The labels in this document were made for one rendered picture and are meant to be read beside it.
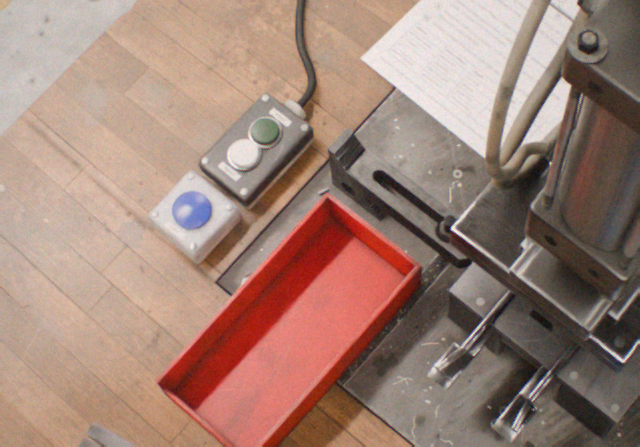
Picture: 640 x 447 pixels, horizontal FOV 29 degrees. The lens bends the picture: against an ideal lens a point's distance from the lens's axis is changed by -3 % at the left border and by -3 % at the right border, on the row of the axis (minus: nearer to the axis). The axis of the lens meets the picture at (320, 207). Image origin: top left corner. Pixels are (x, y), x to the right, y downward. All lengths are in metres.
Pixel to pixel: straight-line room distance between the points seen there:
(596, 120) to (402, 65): 0.64
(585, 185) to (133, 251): 0.62
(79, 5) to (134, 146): 1.20
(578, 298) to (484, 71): 0.45
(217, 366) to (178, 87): 0.31
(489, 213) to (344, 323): 0.27
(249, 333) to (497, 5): 0.45
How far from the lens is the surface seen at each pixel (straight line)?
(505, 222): 1.03
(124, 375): 1.27
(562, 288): 0.98
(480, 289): 1.18
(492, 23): 1.39
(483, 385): 1.24
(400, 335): 1.25
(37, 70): 2.49
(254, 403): 1.24
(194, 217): 1.27
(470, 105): 1.34
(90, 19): 2.51
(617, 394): 1.17
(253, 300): 1.26
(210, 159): 1.30
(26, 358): 1.30
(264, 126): 1.30
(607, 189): 0.80
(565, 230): 0.89
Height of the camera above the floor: 2.11
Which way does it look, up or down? 68 degrees down
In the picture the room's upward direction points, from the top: 10 degrees counter-clockwise
